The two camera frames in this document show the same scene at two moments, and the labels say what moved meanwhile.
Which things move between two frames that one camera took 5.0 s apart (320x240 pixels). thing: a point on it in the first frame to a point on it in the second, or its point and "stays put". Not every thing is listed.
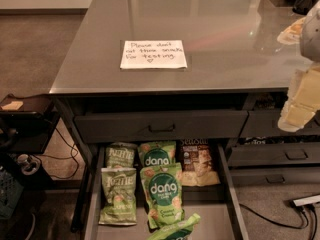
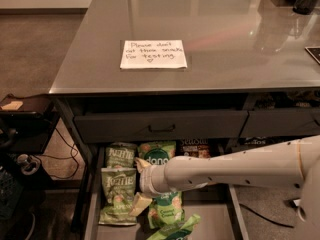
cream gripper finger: x=294 y=117 to x=138 y=205
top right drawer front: x=265 y=123 stays put
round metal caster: x=28 y=164 stays put
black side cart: x=27 y=123 stays put
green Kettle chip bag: x=118 y=206 stays put
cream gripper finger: x=308 y=89 to x=141 y=163
